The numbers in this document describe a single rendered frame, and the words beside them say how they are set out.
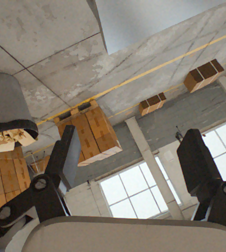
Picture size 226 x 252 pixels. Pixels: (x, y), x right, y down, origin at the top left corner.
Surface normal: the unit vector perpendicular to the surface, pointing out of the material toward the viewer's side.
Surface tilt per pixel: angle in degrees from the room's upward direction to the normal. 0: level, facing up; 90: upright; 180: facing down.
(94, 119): 87
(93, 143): 90
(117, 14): 0
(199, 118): 90
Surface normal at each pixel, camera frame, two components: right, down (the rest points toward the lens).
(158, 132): -0.13, -0.22
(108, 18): 0.40, 0.88
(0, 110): 0.24, -0.53
